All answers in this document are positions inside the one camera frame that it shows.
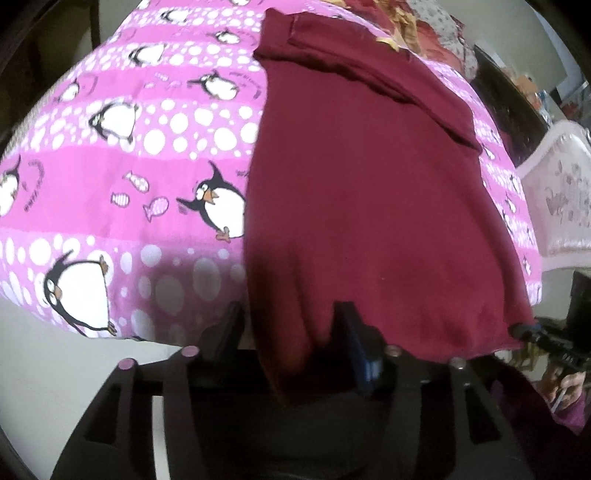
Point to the pink penguin blanket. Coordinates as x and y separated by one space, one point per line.
138 152

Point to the orange box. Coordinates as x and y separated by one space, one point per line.
526 87

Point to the grey floral pillow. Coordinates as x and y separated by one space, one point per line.
443 18

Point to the dark wooden nightstand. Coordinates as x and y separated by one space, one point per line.
508 120

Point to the person's right hand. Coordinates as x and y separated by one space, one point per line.
565 386

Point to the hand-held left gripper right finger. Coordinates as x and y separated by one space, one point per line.
362 355

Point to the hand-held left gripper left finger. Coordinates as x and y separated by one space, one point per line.
226 332

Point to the maroon sweater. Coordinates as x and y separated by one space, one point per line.
369 184

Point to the white bed board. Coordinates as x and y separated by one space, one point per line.
563 194

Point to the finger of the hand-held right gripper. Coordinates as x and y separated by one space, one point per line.
531 331

